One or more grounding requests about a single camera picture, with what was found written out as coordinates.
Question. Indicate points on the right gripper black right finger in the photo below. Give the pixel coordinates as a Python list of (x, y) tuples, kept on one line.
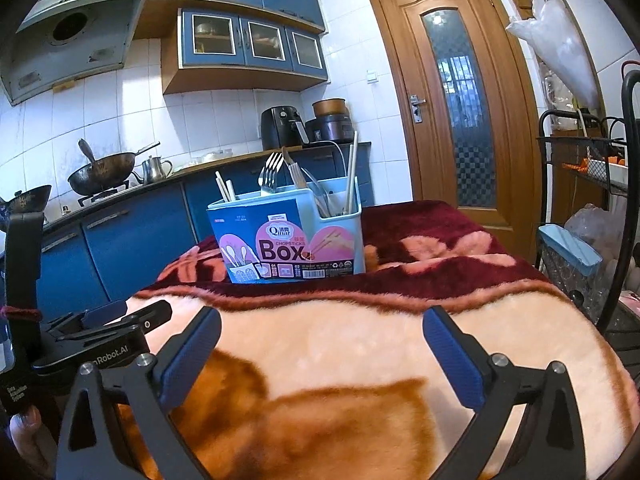
[(549, 443)]

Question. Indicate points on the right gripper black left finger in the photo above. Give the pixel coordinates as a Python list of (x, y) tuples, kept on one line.
[(92, 445)]

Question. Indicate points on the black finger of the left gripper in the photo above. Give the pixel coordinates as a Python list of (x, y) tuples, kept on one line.
[(147, 318), (73, 323)]

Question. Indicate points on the wooden chopstick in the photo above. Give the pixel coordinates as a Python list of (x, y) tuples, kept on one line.
[(222, 187), (230, 190)]

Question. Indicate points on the steel fork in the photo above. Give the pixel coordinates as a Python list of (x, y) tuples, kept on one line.
[(268, 177)]

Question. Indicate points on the steel spoon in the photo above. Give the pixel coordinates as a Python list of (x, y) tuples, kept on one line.
[(320, 193)]

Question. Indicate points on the blue lower kitchen cabinets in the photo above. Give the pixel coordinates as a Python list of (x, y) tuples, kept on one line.
[(155, 234)]

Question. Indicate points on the left hand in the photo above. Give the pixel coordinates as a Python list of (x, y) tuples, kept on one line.
[(34, 443)]

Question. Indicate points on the gas stove burner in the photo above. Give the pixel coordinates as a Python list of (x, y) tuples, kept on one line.
[(83, 201)]

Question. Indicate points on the black wok on stove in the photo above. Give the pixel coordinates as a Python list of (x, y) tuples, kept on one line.
[(101, 174)]

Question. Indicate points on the steel kettle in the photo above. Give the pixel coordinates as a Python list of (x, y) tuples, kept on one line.
[(154, 169)]

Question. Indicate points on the pink and maroon fleece blanket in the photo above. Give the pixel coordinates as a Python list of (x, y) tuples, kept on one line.
[(332, 378)]

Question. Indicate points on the light blue utensil holder box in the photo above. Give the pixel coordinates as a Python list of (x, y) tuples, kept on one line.
[(281, 237)]

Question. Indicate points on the light blue box on cart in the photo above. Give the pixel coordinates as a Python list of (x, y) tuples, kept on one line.
[(572, 249)]

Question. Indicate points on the black air fryer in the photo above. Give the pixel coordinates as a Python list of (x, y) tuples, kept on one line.
[(282, 127)]

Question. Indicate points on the grey range hood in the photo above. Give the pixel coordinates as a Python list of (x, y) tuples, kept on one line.
[(64, 40)]

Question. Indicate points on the wooden door with glass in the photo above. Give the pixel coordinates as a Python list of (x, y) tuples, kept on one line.
[(476, 148)]

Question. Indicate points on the white plastic bag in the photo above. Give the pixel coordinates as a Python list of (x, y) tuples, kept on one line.
[(553, 36)]

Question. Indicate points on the black wire rack cart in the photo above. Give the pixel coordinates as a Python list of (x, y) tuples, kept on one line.
[(590, 179)]

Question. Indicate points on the blue upper wall cabinet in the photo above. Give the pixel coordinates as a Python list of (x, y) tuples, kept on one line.
[(236, 44)]

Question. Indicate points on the steel door handle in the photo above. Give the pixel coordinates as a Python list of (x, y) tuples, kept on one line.
[(416, 104)]

